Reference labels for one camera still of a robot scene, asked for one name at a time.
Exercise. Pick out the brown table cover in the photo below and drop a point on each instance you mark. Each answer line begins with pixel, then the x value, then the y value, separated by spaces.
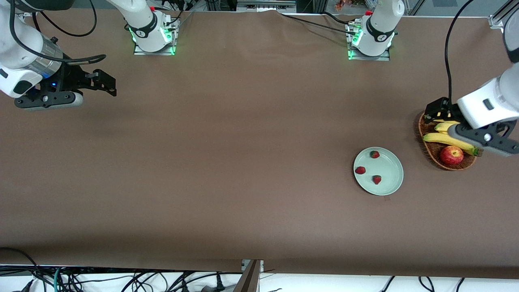
pixel 243 211

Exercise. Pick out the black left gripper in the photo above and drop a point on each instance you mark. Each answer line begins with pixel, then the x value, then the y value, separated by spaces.
pixel 439 108

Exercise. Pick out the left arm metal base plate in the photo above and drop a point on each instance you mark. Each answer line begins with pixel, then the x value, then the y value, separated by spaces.
pixel 383 58

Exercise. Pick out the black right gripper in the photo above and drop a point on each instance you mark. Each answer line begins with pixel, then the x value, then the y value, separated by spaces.
pixel 72 79

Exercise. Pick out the silver background equipment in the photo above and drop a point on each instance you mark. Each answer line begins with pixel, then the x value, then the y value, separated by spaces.
pixel 263 6

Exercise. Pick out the brown wicker basket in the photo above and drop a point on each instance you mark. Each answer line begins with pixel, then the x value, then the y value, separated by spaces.
pixel 432 154

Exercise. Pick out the black power plug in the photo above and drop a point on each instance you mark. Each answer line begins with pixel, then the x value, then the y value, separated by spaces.
pixel 219 284

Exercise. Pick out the colourful background object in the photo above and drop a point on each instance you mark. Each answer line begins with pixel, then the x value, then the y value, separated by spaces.
pixel 342 5

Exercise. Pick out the pale green plate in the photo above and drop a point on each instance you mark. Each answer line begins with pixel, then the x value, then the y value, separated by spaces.
pixel 389 170

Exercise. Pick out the aluminium frame post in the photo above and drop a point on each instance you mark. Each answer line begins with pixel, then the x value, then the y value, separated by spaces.
pixel 496 20

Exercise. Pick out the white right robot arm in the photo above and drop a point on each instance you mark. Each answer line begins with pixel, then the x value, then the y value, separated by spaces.
pixel 16 44

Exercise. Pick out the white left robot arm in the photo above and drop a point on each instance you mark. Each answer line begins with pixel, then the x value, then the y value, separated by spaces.
pixel 490 101

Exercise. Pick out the red strawberry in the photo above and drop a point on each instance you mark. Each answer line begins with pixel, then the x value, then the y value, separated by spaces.
pixel 360 170
pixel 377 179
pixel 374 154

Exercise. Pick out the yellow banana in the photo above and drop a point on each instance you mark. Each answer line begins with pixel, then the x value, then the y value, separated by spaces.
pixel 444 127
pixel 440 138
pixel 444 121

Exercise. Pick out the red apple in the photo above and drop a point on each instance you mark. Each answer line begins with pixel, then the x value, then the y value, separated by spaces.
pixel 451 155

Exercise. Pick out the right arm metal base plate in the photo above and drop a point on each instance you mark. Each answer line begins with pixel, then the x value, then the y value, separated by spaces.
pixel 140 51

